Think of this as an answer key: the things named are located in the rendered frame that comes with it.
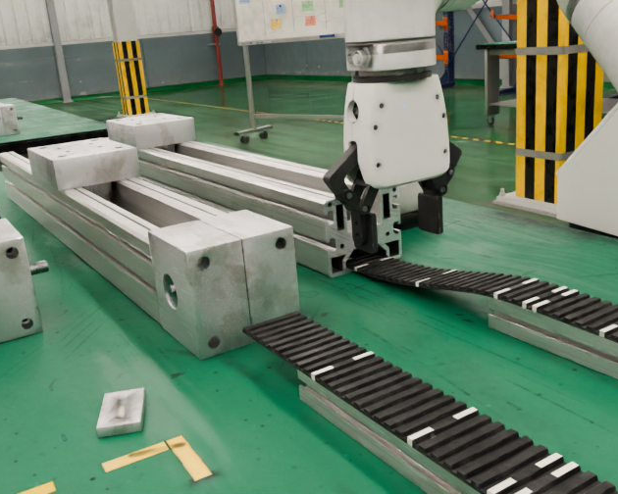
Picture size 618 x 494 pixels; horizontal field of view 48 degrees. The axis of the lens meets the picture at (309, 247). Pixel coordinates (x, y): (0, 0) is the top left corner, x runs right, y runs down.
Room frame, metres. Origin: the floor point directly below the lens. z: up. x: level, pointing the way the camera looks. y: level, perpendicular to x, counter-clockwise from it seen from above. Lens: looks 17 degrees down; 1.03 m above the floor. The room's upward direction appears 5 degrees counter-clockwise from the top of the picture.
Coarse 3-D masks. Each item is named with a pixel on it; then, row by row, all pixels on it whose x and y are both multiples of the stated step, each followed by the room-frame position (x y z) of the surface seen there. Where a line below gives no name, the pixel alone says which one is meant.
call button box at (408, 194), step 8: (408, 184) 0.87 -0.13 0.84; (416, 184) 0.87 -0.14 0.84; (400, 192) 0.86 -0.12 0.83; (408, 192) 0.87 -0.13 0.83; (416, 192) 0.87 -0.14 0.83; (392, 200) 0.85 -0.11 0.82; (400, 200) 0.86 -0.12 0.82; (408, 200) 0.87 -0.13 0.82; (416, 200) 0.87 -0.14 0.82; (400, 208) 0.86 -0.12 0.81; (408, 208) 0.87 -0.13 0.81; (416, 208) 0.87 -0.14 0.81; (400, 216) 0.86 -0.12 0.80; (408, 216) 0.87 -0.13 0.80; (416, 216) 0.87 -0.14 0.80; (400, 224) 0.86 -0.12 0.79; (408, 224) 0.87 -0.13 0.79; (416, 224) 0.87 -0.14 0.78
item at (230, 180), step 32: (160, 160) 1.11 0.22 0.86; (192, 160) 1.04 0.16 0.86; (224, 160) 1.08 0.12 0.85; (256, 160) 0.99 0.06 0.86; (192, 192) 1.01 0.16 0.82; (224, 192) 0.92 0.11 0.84; (256, 192) 0.84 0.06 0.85; (288, 192) 0.77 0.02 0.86; (320, 192) 0.75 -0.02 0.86; (384, 192) 0.75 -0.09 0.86; (288, 224) 0.77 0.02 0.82; (320, 224) 0.72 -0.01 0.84; (384, 224) 0.75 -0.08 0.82; (320, 256) 0.72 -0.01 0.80
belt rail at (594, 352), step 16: (496, 304) 0.54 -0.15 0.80; (512, 304) 0.53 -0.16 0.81; (496, 320) 0.54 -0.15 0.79; (512, 320) 0.54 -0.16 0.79; (528, 320) 0.51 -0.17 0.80; (544, 320) 0.50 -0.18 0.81; (512, 336) 0.53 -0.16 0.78; (528, 336) 0.51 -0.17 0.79; (544, 336) 0.50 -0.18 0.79; (560, 336) 0.49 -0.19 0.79; (576, 336) 0.47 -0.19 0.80; (592, 336) 0.46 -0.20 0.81; (560, 352) 0.49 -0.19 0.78; (576, 352) 0.47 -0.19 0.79; (592, 352) 0.47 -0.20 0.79; (608, 352) 0.45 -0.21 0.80; (592, 368) 0.46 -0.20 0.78; (608, 368) 0.45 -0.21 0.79
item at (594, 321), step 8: (616, 304) 0.50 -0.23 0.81; (600, 312) 0.48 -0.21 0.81; (608, 312) 0.48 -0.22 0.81; (616, 312) 0.49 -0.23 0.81; (584, 320) 0.47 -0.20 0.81; (592, 320) 0.47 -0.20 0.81; (600, 320) 0.48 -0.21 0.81; (608, 320) 0.47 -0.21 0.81; (616, 320) 0.47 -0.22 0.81; (584, 328) 0.46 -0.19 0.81; (592, 328) 0.46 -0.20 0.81; (600, 328) 0.46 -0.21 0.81
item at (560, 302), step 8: (560, 296) 0.52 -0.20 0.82; (568, 296) 0.52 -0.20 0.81; (576, 296) 0.52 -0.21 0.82; (584, 296) 0.52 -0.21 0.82; (536, 304) 0.51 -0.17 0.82; (544, 304) 0.51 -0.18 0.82; (552, 304) 0.51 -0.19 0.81; (560, 304) 0.50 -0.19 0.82; (568, 304) 0.50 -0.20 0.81; (536, 312) 0.50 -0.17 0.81; (544, 312) 0.50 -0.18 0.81; (552, 312) 0.50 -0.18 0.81
